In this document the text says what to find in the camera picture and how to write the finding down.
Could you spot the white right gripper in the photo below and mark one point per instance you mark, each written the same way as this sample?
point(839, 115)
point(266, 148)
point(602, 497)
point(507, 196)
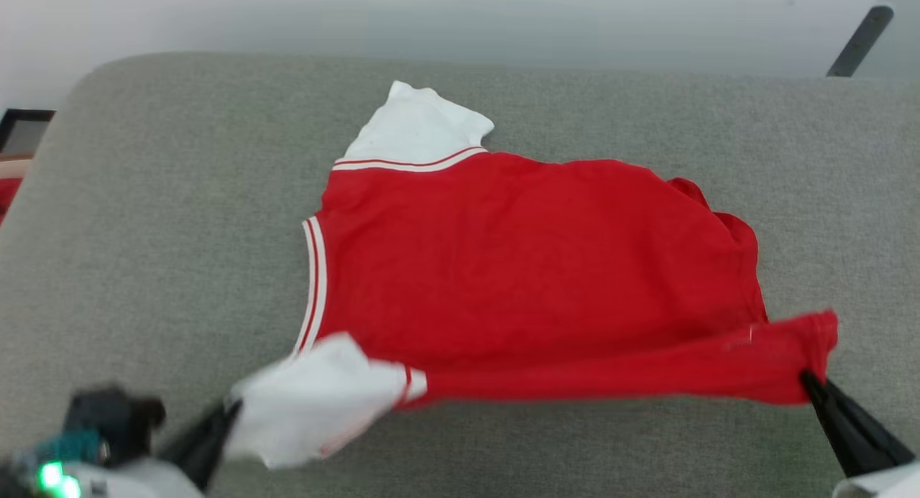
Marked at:
point(884, 487)

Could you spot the black slanted post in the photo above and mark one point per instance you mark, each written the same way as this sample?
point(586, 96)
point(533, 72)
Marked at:
point(861, 42)

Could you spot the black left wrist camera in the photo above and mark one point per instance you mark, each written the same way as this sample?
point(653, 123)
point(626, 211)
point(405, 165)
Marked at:
point(108, 419)

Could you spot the red and white jersey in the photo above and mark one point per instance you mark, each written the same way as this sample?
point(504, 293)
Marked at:
point(539, 268)

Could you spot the grey fabric sofa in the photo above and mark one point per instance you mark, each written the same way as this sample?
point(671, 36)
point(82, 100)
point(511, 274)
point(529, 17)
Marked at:
point(180, 232)

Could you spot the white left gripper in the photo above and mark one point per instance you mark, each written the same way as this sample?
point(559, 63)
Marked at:
point(136, 483)

